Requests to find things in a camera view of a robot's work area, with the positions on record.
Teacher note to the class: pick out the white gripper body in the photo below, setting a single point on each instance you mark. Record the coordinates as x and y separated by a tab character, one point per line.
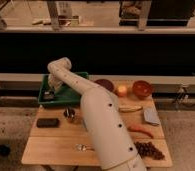
54	83

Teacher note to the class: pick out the small scrub brush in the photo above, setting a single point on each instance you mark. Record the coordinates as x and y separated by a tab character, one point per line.
48	96

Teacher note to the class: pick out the green plastic tray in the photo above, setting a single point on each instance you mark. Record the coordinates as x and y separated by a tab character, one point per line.
66	96

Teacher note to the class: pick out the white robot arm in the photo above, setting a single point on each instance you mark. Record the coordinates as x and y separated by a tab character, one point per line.
110	139

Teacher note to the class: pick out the small metal cup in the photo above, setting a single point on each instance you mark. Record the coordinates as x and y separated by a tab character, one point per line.
69	114

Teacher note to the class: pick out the black rectangular case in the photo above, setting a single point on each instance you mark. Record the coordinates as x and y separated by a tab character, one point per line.
47	123

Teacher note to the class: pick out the dark purple bowl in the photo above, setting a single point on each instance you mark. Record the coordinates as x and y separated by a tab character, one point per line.
106	84

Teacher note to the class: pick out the yellow apple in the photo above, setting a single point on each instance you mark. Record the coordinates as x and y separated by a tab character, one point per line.
122	91

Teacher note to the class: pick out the banana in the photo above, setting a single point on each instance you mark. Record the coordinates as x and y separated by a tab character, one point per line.
130	109

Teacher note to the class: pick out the black object on floor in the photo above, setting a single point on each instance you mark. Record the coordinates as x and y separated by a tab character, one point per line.
4	150

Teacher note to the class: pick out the orange red bowl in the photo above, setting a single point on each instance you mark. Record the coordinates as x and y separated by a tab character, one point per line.
142	89

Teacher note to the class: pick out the orange carrot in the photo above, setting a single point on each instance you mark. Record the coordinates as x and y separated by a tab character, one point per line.
134	128

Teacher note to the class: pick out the grey folded cloth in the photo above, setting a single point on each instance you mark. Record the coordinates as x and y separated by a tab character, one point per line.
151	116

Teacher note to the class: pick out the bunch of dark grapes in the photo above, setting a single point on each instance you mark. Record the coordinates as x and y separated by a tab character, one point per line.
149	150

